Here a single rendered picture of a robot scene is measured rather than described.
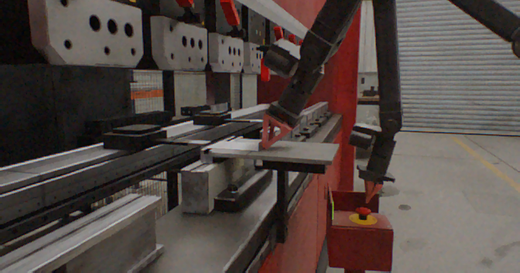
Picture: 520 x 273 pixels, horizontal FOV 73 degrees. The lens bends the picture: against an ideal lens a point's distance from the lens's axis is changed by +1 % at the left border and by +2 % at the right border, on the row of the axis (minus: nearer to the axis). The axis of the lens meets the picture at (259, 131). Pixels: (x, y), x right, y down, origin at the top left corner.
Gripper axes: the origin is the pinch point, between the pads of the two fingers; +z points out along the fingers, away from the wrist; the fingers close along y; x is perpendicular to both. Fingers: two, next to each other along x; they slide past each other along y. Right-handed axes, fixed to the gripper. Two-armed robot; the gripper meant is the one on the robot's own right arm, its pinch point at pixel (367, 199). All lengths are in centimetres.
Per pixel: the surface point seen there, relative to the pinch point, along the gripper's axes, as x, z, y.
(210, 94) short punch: 26, -22, 47
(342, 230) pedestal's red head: 15.2, 5.1, 7.4
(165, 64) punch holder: 51, -28, 48
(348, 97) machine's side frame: -188, -22, -9
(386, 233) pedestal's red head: 15.3, 2.5, -3.2
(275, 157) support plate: 33.1, -13.5, 28.5
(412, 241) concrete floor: -145, 65, -76
